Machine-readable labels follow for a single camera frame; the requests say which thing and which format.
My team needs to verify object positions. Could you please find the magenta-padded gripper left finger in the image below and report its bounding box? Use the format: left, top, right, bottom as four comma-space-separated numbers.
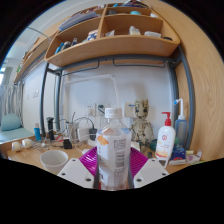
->
56, 146, 101, 190

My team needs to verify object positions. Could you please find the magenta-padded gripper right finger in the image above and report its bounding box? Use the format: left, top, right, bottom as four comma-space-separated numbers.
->
128, 146, 170, 190

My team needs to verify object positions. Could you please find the clear plastic water bottle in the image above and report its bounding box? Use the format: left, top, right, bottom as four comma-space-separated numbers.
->
95, 107, 133, 191

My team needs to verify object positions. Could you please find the small black charger block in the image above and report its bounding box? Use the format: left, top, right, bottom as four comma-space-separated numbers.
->
63, 137, 73, 150

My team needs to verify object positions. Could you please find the white ceramic cup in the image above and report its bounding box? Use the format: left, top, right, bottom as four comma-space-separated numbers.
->
39, 149, 69, 175

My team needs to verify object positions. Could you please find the wooden tree figure toy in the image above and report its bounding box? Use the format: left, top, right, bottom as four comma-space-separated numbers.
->
129, 98, 155, 148

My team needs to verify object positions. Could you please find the white red-capped pump bottle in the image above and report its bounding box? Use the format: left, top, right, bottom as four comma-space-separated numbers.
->
154, 111, 177, 168

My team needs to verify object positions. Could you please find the small blue box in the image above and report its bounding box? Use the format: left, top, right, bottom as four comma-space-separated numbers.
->
169, 143, 187, 166

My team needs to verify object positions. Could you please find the black upright device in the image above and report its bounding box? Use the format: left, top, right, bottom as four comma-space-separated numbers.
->
45, 116, 56, 141

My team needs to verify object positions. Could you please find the clear white-nozzle squeeze bottle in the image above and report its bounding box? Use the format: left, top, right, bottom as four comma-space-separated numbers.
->
173, 98, 189, 149

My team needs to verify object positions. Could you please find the small white round object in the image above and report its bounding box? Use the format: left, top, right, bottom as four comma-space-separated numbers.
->
10, 141, 23, 153
21, 137, 34, 149

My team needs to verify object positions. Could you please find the light blue bed mattress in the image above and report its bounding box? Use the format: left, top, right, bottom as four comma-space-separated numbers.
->
0, 128, 34, 144

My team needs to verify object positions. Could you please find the teal pillow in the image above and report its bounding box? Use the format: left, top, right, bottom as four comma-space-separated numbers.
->
0, 113, 23, 132

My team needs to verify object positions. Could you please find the wooden wardrobe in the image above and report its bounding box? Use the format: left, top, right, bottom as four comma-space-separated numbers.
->
143, 0, 224, 164

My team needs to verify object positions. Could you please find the wooden shelf unit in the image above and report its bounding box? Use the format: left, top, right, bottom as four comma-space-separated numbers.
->
44, 0, 181, 68

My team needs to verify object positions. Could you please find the grey metal desk frame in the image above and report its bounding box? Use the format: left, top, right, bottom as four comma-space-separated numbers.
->
39, 44, 196, 151

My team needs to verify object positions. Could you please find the long wooden wall shelf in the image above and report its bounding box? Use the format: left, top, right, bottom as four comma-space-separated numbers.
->
13, 29, 64, 84

